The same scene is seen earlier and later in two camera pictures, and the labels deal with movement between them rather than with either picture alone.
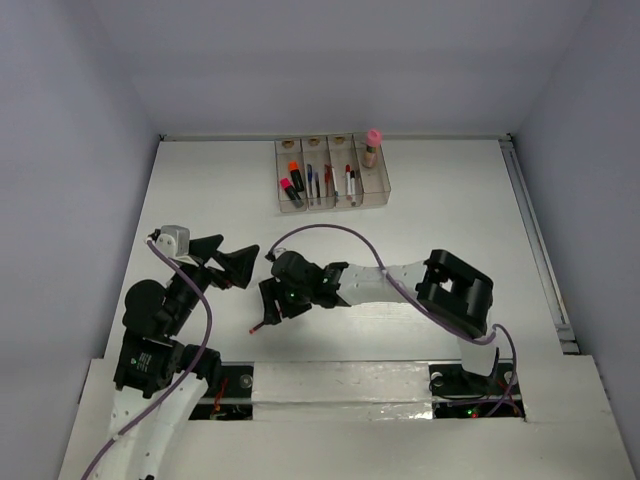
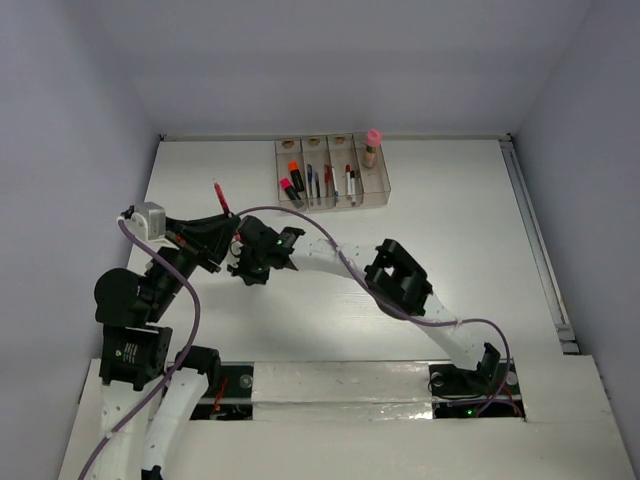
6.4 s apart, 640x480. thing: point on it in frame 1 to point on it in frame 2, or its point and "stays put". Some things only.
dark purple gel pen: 317,185 stays put
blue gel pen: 309,174 stays put
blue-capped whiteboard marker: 336,190 stays put
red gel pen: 328,174 stays put
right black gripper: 271,314 to 243,270
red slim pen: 254,328 to 222,200
